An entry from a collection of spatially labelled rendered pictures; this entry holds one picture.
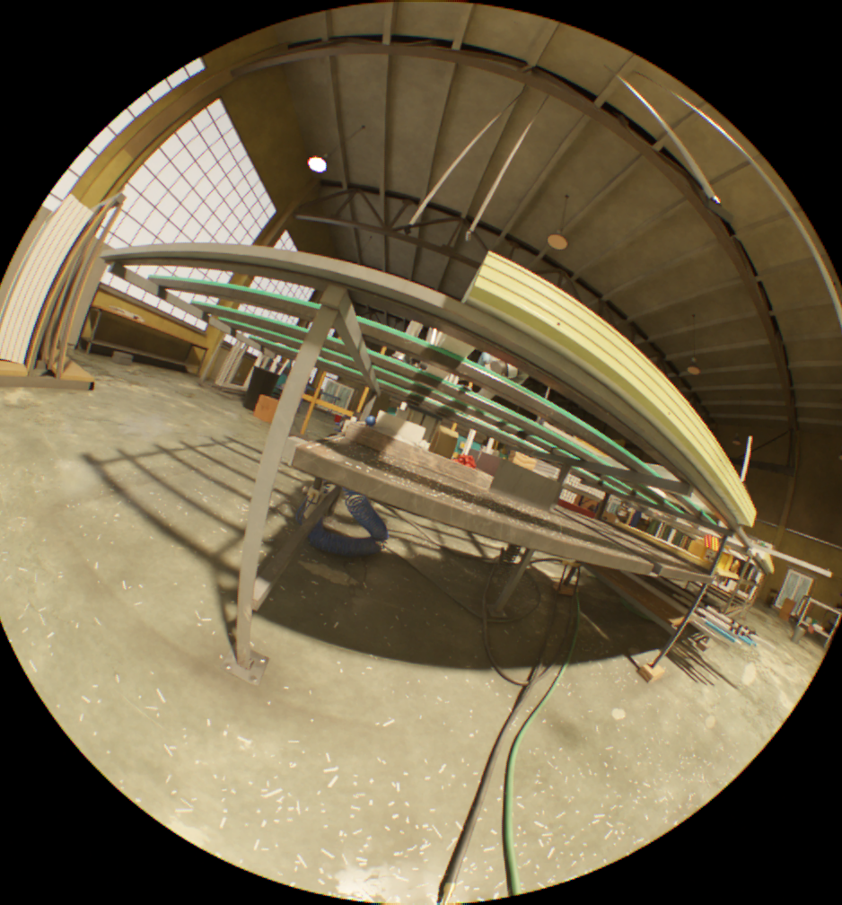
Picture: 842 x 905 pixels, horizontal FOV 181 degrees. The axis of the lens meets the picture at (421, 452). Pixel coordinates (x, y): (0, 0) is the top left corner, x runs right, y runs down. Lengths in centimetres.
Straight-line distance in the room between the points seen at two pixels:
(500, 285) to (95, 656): 104
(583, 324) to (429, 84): 829
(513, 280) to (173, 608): 103
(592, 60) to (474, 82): 268
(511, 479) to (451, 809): 88
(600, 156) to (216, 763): 892
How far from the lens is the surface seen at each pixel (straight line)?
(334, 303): 41
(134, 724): 73
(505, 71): 579
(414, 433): 92
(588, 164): 843
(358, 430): 65
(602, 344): 44
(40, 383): 310
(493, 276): 38
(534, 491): 83
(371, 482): 36
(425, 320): 41
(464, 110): 848
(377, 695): 81
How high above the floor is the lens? 66
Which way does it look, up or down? 3 degrees down
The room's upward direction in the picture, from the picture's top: 22 degrees clockwise
